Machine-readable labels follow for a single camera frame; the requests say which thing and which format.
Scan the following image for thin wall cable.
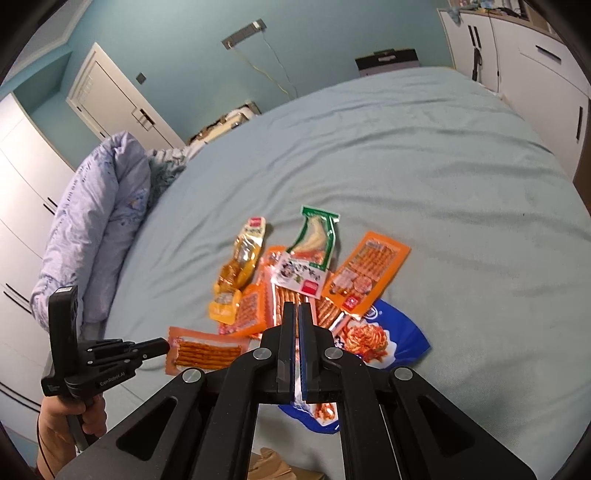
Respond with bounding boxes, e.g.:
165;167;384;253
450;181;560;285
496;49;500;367
235;32;297;100

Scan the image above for person's left hand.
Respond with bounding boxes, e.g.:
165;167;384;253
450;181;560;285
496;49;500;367
39;396;110;462

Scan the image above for white door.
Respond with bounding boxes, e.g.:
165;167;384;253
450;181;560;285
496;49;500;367
66;42;185;148

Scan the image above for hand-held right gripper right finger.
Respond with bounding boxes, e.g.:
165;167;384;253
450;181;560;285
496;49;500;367
299;302;539;480

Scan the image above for lilac folded quilt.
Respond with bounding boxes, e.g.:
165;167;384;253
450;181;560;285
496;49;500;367
31;131;153;330

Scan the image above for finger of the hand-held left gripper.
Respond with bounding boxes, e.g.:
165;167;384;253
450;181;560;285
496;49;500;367
88;352;149;371
90;338;170;360

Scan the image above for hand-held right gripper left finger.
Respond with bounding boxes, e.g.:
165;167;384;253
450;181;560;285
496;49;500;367
55;301;300;480

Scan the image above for pink spicy stick packet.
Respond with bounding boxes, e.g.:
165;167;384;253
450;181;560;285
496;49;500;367
272;284;346;337
165;326;252;376

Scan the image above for blue snack bag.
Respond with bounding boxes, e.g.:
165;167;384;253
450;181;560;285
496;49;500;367
277;299;432;435

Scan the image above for bedside clutter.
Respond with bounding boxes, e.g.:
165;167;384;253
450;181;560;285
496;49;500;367
188;102;259;144

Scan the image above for bed with pale blue sheet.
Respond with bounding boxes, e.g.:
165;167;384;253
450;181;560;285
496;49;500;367
69;67;591;480

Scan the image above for orange snack packet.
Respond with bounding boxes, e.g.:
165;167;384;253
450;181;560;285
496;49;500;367
262;246;291;297
221;281;279;340

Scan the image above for cardboard box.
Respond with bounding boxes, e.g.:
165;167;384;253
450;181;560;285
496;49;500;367
247;447;325;480

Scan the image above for white wardrobe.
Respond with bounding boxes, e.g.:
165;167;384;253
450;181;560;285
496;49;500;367
0;92;77;416

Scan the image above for green and white snack packet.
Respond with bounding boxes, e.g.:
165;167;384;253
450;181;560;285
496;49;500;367
267;205;341;305

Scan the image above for yellow snack packet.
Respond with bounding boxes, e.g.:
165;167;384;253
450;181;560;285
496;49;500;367
209;216;269;323

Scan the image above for black box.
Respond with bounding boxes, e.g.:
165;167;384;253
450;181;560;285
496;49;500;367
355;48;420;77

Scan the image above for metal wall fixture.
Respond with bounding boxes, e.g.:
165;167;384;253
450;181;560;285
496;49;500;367
222;19;267;49

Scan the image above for orange sausage packet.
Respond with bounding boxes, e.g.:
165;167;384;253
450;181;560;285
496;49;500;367
322;231;411;319

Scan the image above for white cabinet with black handles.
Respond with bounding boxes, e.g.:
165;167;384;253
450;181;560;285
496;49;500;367
438;7;591;181

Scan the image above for person's left forearm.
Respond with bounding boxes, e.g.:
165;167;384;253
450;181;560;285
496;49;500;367
36;445;81;480

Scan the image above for clutter on cabinet top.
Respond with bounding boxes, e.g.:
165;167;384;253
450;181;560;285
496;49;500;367
450;0;555;24

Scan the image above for grey patterned blanket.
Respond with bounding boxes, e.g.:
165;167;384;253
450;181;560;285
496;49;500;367
148;143;204;204

